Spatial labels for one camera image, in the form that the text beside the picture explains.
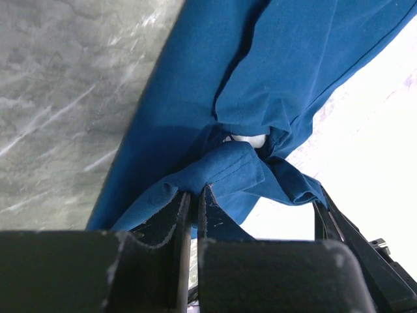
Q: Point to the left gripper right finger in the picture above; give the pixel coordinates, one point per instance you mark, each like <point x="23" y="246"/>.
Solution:
<point x="214" y="223"/>

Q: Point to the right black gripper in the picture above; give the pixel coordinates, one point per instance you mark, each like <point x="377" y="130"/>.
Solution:
<point x="391" y="287"/>

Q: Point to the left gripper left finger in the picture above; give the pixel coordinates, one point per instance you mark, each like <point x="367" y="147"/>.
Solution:
<point x="163" y="226"/>

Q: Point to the blue printed t shirt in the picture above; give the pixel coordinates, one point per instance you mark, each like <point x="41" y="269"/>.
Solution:
<point x="232" y="95"/>

